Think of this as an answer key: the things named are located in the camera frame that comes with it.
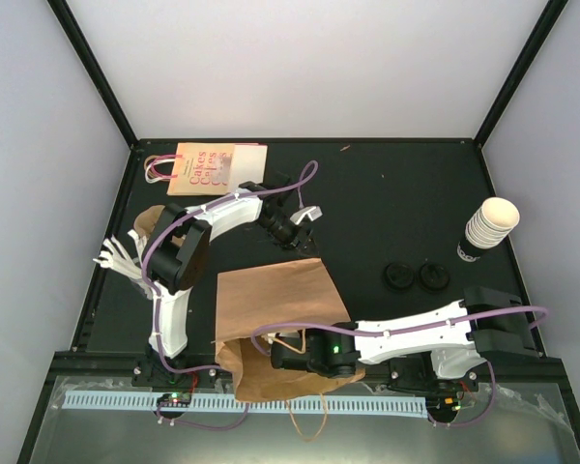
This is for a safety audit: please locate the brown paper bag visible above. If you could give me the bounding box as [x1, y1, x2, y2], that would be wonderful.
[213, 257, 366, 444]

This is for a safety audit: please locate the brown pulp cup carrier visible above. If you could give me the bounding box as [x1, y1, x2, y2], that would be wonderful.
[133, 205, 174, 241]

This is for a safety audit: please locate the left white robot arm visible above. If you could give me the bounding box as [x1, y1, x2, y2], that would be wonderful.
[142, 182, 323, 386]

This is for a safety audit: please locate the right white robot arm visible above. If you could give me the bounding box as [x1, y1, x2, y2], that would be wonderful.
[259, 287, 548, 390]

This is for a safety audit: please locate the black coffee cup lid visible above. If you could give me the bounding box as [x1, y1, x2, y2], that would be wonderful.
[418, 262, 450, 293]
[383, 262, 416, 292]

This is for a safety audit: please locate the printed orange paper bag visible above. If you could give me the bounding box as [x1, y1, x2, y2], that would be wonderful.
[144, 142, 268, 196]

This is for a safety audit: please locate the white plastic cutlery bundle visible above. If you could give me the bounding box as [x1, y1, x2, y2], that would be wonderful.
[93, 229, 149, 289]

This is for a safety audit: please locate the stack of white paper cups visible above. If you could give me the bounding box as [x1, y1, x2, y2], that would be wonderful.
[465, 197, 520, 249]

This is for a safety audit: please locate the purple cable loop at rail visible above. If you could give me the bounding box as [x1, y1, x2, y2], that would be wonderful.
[155, 359, 255, 429]

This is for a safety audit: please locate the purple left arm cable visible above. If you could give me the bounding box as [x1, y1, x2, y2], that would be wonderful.
[139, 160, 320, 378]

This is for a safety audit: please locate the perforated white metal rail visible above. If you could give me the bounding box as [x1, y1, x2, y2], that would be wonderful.
[62, 391, 427, 419]

